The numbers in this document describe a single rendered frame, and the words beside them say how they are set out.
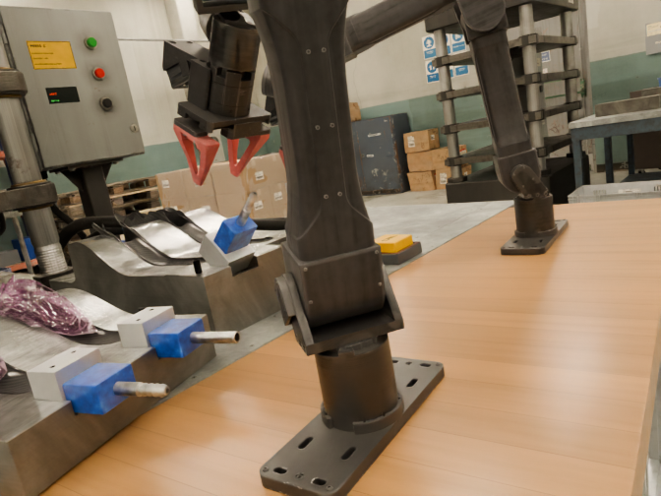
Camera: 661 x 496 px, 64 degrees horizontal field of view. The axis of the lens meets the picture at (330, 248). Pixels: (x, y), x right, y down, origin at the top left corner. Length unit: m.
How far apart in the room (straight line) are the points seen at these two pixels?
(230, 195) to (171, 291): 4.03
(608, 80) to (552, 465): 6.81
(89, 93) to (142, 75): 7.16
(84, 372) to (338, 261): 0.26
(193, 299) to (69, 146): 0.92
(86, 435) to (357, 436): 0.24
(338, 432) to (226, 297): 0.32
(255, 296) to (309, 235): 0.36
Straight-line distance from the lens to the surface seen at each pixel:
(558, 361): 0.55
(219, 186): 4.85
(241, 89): 0.66
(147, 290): 0.82
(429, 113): 7.96
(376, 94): 8.41
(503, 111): 0.93
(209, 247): 0.74
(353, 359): 0.41
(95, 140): 1.61
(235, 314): 0.73
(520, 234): 0.96
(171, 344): 0.58
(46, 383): 0.53
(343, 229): 0.40
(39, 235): 1.39
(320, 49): 0.38
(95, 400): 0.50
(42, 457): 0.52
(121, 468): 0.51
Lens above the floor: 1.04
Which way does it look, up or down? 12 degrees down
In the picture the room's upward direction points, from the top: 10 degrees counter-clockwise
